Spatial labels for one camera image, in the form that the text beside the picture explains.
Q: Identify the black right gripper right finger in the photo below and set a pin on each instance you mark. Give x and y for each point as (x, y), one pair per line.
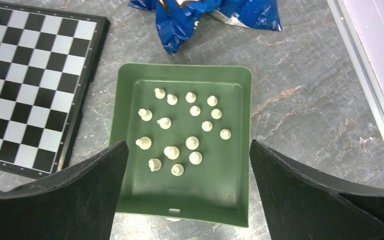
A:
(303, 203)

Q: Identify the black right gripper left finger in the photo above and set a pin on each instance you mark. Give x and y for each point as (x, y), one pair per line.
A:
(77, 203)

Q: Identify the white chess piece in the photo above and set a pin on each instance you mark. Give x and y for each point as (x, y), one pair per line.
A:
(154, 164)
(165, 123)
(171, 152)
(212, 101)
(159, 93)
(190, 97)
(195, 158)
(216, 113)
(145, 114)
(192, 143)
(207, 126)
(172, 99)
(177, 170)
(144, 143)
(225, 134)
(195, 110)

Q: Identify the green plastic tray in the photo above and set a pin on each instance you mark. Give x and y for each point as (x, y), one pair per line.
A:
(217, 189)

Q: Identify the black white chessboard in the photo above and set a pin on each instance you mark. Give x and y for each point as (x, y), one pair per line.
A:
(48, 58)

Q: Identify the blue chips bag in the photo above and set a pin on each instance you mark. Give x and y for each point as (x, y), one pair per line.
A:
(177, 20)

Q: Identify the aluminium frame rail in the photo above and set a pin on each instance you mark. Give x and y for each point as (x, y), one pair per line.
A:
(361, 25)

